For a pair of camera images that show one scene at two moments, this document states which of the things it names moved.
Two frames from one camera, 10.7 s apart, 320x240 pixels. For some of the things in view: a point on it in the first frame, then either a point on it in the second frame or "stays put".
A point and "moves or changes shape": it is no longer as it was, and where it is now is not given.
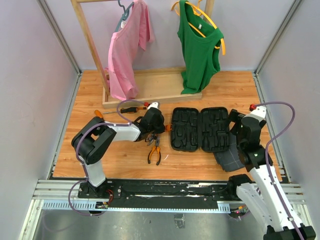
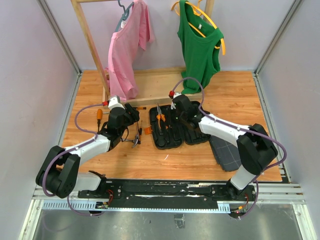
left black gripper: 161,128 → 133,116
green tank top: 200,42 stays put
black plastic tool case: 207,129 moves or changes shape
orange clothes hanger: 198,11 stays put
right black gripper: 235,116 → 172,111
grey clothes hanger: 124,15 stays put
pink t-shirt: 122,71 stays put
